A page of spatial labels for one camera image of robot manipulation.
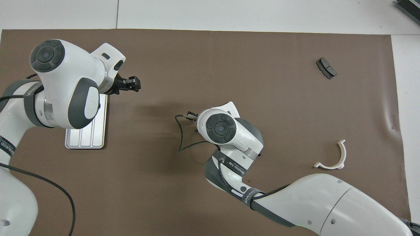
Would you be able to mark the silver metal tray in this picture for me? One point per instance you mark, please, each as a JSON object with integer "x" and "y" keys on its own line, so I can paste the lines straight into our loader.
{"x": 85, "y": 139}

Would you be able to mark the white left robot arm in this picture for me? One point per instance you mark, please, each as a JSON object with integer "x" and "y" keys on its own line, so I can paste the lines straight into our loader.
{"x": 65, "y": 72}

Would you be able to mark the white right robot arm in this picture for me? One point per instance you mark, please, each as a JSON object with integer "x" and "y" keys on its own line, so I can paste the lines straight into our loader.
{"x": 328, "y": 203}

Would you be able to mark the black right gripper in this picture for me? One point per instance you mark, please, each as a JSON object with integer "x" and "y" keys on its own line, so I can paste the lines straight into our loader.
{"x": 196, "y": 119}

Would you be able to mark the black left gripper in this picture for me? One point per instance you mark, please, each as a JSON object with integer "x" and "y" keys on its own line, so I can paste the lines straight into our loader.
{"x": 119, "y": 87}

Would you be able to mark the white curved plastic bracket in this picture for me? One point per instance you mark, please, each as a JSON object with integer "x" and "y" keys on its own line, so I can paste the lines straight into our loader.
{"x": 344, "y": 152}

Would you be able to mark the thick dark grey brake pad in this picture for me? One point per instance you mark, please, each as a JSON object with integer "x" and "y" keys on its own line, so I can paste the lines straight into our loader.
{"x": 326, "y": 68}

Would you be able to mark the brown table mat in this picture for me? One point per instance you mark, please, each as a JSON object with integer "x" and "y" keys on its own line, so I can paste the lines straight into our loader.
{"x": 229, "y": 65}

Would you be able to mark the grey ribbed device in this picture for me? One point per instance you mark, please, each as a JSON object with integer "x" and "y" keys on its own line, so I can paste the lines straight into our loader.
{"x": 410, "y": 8}

